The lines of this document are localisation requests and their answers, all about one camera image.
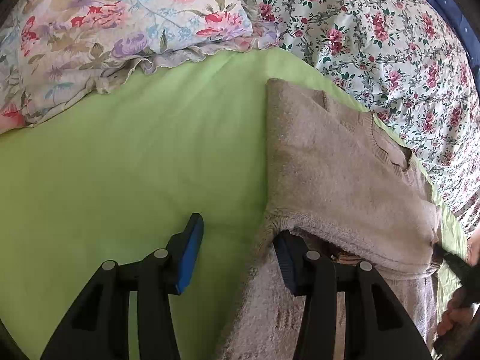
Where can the beige knit sweater brown trim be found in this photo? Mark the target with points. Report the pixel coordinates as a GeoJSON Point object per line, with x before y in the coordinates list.
{"type": "Point", "coordinates": [335, 176]}

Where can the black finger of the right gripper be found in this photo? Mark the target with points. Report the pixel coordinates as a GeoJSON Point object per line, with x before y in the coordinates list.
{"type": "Point", "coordinates": [466, 274]}

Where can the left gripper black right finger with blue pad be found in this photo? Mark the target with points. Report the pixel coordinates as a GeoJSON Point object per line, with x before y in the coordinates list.
{"type": "Point", "coordinates": [377, 326]}

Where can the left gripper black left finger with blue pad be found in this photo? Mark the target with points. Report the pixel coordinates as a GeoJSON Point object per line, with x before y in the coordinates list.
{"type": "Point", "coordinates": [96, 324]}

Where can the white pink floral quilt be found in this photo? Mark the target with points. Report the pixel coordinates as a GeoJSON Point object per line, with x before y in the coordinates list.
{"type": "Point", "coordinates": [402, 61]}

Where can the pastel floral ruffled pillow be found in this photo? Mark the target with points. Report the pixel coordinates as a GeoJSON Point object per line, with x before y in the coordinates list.
{"type": "Point", "coordinates": [55, 52]}

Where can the person's right hand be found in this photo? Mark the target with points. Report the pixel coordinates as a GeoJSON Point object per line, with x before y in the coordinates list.
{"type": "Point", "coordinates": [455, 314]}

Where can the dark blue fabric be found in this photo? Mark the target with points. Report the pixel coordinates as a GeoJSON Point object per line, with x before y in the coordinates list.
{"type": "Point", "coordinates": [463, 17]}

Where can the light green bed sheet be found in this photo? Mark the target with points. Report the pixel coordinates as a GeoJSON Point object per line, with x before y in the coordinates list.
{"type": "Point", "coordinates": [116, 175]}

